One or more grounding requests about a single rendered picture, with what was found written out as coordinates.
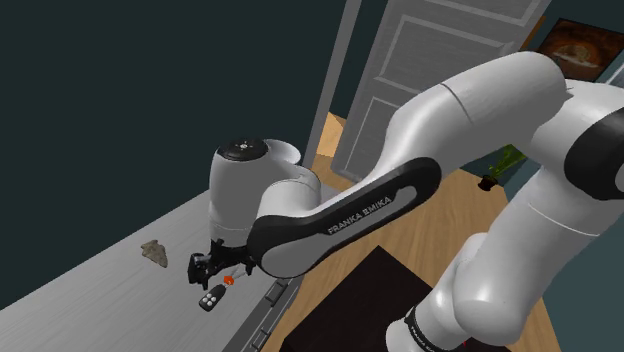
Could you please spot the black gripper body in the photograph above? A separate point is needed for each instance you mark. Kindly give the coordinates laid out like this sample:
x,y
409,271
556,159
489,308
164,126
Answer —
x,y
214,261

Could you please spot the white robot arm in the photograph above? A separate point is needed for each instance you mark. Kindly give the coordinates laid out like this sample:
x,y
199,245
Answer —
x,y
487,107

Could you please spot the black key fob with orange tag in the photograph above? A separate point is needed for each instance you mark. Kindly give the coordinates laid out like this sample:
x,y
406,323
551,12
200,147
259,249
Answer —
x,y
210,300

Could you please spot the grey stone arrowhead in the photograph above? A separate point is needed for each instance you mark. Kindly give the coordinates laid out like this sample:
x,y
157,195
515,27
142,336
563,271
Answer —
x,y
157,252

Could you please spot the dark robot stand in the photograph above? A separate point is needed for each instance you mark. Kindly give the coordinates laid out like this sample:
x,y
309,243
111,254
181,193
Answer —
x,y
363,302

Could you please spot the white panelled door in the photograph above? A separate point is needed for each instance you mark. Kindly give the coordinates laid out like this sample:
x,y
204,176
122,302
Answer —
x,y
414,63

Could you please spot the green potted plant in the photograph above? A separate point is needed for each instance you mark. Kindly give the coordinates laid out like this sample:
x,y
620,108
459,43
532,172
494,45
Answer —
x,y
499,166

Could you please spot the brown framed wall picture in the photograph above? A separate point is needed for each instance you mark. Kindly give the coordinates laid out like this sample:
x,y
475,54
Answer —
x,y
580,48

